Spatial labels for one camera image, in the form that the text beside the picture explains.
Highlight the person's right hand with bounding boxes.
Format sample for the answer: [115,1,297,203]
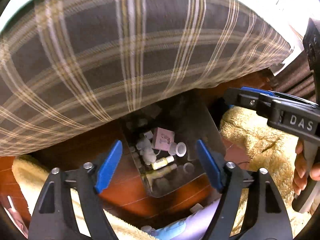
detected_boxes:
[292,139,320,195]

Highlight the pink box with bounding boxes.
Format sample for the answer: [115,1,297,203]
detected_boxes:
[151,127,175,151]

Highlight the dark brown curtain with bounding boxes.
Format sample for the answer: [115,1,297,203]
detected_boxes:
[270,51,316,102]

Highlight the plaid mattress side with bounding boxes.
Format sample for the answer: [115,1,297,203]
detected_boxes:
[1,0,291,157]

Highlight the dark green bottle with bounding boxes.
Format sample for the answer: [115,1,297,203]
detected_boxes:
[145,164,177,187]

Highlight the white spool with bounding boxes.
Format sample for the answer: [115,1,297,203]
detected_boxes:
[168,142,187,157]

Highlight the yellow white bottle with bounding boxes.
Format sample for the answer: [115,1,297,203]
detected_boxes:
[151,155,175,170]

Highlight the yellow fluffy rug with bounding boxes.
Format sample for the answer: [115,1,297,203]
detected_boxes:
[12,106,311,236]

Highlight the dark trash bin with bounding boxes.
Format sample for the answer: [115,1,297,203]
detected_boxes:
[120,91,226,198]

